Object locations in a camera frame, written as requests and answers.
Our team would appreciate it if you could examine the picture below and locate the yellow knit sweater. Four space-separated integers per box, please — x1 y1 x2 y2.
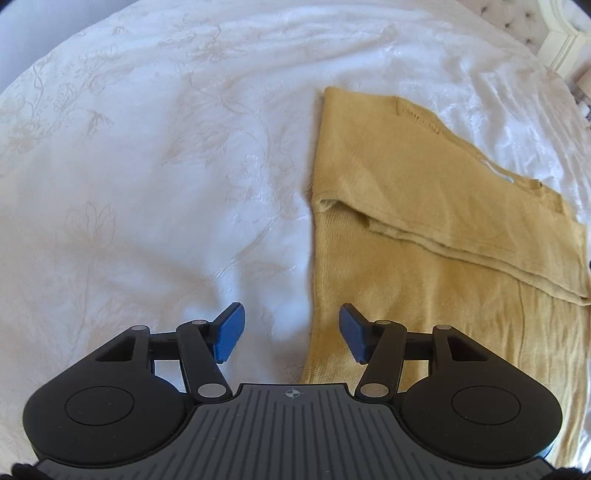
301 87 590 466

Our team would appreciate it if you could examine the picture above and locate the white embroidered bedspread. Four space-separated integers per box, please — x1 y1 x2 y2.
1 1 590 468

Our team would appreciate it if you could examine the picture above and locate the cream tufted headboard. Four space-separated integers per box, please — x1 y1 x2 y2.
464 0 590 82

